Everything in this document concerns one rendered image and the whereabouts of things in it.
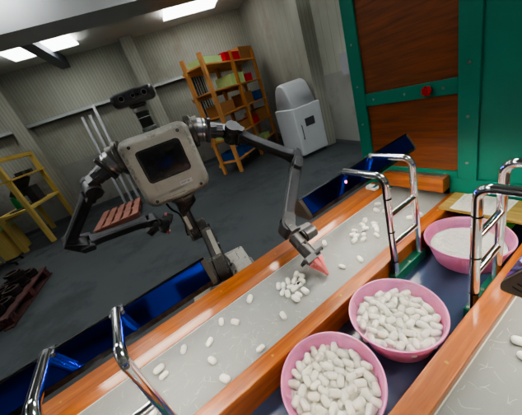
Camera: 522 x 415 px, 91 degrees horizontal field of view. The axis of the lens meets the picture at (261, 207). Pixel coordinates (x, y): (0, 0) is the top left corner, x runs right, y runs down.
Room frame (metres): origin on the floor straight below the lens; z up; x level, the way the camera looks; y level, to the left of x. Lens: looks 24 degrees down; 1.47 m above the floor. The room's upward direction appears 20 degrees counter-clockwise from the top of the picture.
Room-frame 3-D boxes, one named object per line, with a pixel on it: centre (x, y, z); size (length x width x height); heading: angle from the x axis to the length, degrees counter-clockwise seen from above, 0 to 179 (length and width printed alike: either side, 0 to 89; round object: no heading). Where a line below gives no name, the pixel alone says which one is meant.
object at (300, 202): (0.89, -0.40, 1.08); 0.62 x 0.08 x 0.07; 115
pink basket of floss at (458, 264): (0.71, -0.67, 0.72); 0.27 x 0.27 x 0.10
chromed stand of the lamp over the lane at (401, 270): (0.82, -0.43, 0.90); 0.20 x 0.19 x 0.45; 115
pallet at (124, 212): (5.31, 2.86, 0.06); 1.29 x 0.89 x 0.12; 13
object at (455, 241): (0.71, -0.67, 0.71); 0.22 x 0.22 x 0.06
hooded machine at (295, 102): (5.20, -1.31, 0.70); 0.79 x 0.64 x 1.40; 13
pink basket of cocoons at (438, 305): (0.52, -0.27, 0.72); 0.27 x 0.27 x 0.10
